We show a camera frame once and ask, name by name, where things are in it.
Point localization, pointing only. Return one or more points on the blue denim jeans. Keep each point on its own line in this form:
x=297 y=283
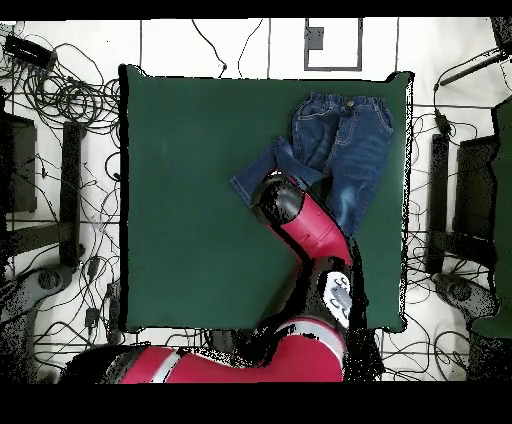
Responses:
x=352 y=140

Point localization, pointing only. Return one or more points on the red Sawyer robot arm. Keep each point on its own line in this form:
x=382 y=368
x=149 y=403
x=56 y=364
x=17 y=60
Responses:
x=316 y=228

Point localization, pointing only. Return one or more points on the dark green table cloth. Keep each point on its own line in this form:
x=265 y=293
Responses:
x=180 y=200

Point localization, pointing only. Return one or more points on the dark grey square plate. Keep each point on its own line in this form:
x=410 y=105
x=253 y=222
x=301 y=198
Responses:
x=315 y=38

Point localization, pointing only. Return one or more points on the black power adapter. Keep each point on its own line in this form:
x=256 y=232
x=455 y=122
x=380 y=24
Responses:
x=442 y=122
x=92 y=318
x=93 y=267

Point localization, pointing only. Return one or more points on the black equipment stand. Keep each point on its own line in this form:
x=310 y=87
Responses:
x=71 y=180
x=476 y=188

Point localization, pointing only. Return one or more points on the black rod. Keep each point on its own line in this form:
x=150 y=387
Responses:
x=468 y=70

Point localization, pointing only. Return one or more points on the grey wheeled base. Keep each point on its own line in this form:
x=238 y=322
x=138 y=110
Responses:
x=24 y=296
x=460 y=292

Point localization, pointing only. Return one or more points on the black power strip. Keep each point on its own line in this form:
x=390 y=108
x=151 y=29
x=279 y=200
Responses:
x=28 y=51

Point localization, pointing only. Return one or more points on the grey square frame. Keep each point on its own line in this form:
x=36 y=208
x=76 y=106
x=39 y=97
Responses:
x=333 y=68

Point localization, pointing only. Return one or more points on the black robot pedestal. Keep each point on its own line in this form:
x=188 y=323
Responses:
x=224 y=340

